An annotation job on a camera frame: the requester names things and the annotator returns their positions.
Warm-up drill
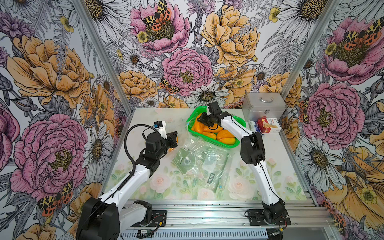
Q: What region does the clear zip-top bag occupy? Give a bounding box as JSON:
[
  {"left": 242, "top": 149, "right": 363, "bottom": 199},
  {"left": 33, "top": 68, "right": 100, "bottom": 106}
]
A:
[{"left": 167, "top": 135, "right": 198, "bottom": 154}]

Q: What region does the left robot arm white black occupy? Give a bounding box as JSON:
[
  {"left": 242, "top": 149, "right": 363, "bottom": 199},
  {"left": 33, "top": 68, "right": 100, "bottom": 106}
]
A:
[{"left": 75, "top": 131, "right": 178, "bottom": 240}]

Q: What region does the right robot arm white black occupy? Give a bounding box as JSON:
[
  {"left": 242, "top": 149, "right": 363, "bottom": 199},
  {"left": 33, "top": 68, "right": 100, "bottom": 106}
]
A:
[{"left": 198, "top": 102, "right": 290, "bottom": 226}]

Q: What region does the orange mango basket front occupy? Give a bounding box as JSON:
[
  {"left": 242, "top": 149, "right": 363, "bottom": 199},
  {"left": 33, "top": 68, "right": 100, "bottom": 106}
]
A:
[{"left": 216, "top": 129, "right": 235, "bottom": 140}]

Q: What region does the pile of clear zip bags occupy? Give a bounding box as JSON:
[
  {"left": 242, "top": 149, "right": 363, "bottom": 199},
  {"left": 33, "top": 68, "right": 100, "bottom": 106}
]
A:
[{"left": 172, "top": 140, "right": 233, "bottom": 194}]

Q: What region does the green plastic basket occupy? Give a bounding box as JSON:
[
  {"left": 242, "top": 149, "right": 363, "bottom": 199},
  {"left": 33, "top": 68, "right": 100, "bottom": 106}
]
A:
[{"left": 187, "top": 106, "right": 240, "bottom": 149}]

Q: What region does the blue white small packet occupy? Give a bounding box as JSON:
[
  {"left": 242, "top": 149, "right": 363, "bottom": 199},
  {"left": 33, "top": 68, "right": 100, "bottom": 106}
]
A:
[{"left": 248, "top": 121, "right": 260, "bottom": 133}]

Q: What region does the red white snack box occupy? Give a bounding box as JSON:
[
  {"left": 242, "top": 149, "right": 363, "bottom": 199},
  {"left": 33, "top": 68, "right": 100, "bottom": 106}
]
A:
[{"left": 257, "top": 117, "right": 282, "bottom": 134}]

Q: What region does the silver metal case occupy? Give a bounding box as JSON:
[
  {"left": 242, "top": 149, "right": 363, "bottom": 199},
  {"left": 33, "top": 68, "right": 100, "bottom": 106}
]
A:
[{"left": 242, "top": 93, "right": 287, "bottom": 122}]

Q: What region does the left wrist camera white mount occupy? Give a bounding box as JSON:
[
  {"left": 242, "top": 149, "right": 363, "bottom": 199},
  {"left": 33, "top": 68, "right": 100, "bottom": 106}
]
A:
[{"left": 154, "top": 121, "right": 168, "bottom": 139}]

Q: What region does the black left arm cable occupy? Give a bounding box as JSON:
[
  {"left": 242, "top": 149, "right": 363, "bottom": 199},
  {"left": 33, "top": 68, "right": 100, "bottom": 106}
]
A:
[{"left": 115, "top": 123, "right": 160, "bottom": 193}]

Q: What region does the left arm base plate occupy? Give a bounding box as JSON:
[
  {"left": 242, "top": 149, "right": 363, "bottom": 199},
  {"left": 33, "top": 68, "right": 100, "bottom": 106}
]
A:
[{"left": 132, "top": 210, "right": 168, "bottom": 228}]

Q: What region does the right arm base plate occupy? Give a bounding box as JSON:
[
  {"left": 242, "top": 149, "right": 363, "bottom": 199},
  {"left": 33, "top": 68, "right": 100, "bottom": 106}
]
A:
[{"left": 244, "top": 209, "right": 292, "bottom": 227}]

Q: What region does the aluminium front rail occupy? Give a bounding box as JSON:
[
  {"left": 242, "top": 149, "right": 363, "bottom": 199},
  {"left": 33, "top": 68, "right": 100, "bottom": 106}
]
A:
[{"left": 147, "top": 199, "right": 333, "bottom": 229}]

